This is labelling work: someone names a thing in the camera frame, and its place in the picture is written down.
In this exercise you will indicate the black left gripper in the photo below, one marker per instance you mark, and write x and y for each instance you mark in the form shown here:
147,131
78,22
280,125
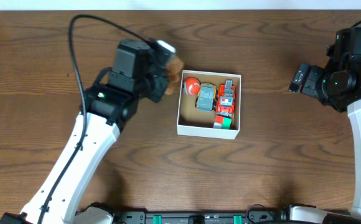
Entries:
158,86

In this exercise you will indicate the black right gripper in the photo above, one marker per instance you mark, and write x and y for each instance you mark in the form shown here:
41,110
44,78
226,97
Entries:
310,81

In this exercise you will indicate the brown plush toy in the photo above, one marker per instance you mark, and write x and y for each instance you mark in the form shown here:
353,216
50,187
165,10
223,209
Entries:
174,69

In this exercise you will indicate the orange ball with eye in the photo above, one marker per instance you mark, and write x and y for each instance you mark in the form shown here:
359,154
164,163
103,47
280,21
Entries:
191,86

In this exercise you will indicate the grey yellow toy car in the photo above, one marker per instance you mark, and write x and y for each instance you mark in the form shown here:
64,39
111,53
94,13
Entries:
207,97

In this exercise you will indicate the red toy fire truck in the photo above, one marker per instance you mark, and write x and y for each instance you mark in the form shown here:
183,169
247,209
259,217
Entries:
226,99

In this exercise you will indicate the colourful puzzle cube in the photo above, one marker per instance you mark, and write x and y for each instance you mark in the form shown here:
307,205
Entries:
222,122

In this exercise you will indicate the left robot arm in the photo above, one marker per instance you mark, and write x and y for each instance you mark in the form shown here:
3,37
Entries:
105,111

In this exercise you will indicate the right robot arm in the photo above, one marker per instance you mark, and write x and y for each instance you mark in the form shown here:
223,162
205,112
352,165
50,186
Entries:
338,85

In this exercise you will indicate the white cardboard box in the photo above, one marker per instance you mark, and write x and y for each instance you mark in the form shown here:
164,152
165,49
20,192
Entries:
193,122

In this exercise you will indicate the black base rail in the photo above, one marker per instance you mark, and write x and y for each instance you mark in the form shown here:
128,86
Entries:
180,217

